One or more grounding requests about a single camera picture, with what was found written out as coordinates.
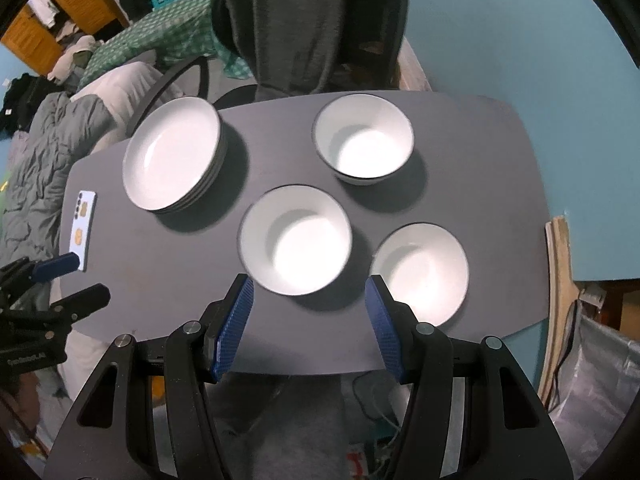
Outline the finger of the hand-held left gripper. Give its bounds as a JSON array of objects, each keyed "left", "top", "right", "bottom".
[
  {"left": 0, "top": 252, "right": 81, "bottom": 293},
  {"left": 47, "top": 282, "right": 112, "bottom": 327}
]

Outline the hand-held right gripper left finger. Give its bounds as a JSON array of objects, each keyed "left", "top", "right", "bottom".
[{"left": 42, "top": 273, "right": 256, "bottom": 480}]

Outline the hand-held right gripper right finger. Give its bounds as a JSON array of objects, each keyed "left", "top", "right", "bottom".
[{"left": 364, "top": 274, "right": 573, "bottom": 480}]

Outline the white bowl black rim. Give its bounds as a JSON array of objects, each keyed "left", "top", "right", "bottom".
[
  {"left": 238, "top": 185, "right": 353, "bottom": 296},
  {"left": 369, "top": 222, "right": 470, "bottom": 328},
  {"left": 312, "top": 93, "right": 415, "bottom": 187}
]

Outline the light blue smartphone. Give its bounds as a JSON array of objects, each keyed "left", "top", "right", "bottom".
[{"left": 66, "top": 190, "right": 98, "bottom": 273}]

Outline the grey quilted duvet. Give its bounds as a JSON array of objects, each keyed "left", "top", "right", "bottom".
[{"left": 0, "top": 92, "right": 118, "bottom": 271}]

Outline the black clothes pile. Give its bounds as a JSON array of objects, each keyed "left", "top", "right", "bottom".
[{"left": 2, "top": 74, "right": 61, "bottom": 131}]

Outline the wooden board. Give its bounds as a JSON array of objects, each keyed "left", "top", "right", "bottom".
[{"left": 537, "top": 215, "right": 583, "bottom": 401}]

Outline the beige clothes pile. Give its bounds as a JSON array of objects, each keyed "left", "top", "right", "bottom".
[{"left": 47, "top": 35, "right": 101, "bottom": 83}]

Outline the grey plastic bag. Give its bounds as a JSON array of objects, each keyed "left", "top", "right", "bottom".
[{"left": 547, "top": 300, "right": 640, "bottom": 461}]

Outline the wooden louvred wardrobe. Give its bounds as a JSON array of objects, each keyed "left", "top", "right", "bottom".
[{"left": 0, "top": 0, "right": 131, "bottom": 76}]

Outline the green checkered tablecloth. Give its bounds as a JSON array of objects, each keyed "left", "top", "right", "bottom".
[{"left": 77, "top": 0, "right": 256, "bottom": 91}]

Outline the dark grey fleece hoodie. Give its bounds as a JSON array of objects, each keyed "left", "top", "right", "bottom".
[{"left": 212, "top": 0, "right": 401, "bottom": 101}]

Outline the black mesh office chair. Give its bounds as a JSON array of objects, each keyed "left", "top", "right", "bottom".
[{"left": 127, "top": 0, "right": 411, "bottom": 136}]

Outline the black cable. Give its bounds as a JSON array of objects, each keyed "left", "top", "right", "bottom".
[{"left": 555, "top": 300, "right": 583, "bottom": 386}]

